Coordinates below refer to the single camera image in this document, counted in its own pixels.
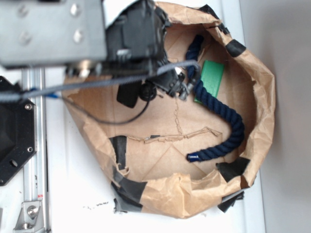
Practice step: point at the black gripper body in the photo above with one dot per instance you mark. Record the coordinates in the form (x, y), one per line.
(135, 46)

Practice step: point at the black box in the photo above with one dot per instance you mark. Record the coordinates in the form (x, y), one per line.
(127, 94)

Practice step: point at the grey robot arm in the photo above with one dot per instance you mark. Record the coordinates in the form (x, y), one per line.
(51, 33)

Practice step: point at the green rectangular block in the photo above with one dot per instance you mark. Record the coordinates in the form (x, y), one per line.
(211, 76)

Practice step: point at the brown paper bag basket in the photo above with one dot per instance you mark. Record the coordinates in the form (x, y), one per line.
(181, 158)

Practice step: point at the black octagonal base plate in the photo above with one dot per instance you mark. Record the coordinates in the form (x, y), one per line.
(17, 137)

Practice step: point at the aluminium extrusion rail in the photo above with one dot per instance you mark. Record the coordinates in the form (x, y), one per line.
(35, 172)

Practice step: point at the metal corner bracket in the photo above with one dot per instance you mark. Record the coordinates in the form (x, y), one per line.
(30, 219)

